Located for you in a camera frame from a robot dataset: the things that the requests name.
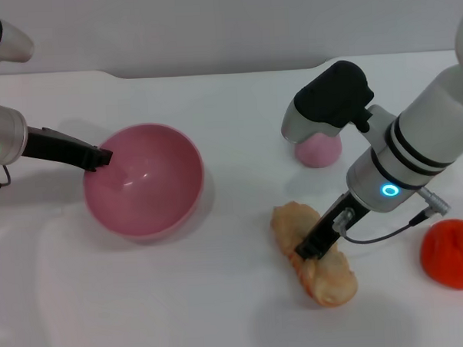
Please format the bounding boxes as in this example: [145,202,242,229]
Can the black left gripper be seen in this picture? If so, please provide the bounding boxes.
[21,123,114,177]

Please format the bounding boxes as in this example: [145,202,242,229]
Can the round pink bun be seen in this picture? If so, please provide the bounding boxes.
[293,132,344,170]

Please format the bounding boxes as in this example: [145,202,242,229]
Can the long orange striped bread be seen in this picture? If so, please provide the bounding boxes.
[270,199,359,309]

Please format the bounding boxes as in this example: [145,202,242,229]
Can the left wrist camera housing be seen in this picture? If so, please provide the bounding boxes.
[0,8,36,73]

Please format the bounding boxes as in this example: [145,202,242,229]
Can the red-orange lumpy fruit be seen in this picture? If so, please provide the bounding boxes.
[418,218,463,292]

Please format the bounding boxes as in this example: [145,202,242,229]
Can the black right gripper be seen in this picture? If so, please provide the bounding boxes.
[293,190,373,261]

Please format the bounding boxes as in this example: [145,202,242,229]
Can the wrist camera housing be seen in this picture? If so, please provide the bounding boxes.
[0,8,36,73]
[278,58,378,144]

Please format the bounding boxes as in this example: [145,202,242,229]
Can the pink plastic bowl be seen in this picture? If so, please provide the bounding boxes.
[80,121,207,244]

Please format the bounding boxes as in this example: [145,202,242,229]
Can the right wrist camera housing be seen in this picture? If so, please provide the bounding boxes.
[278,58,378,144]

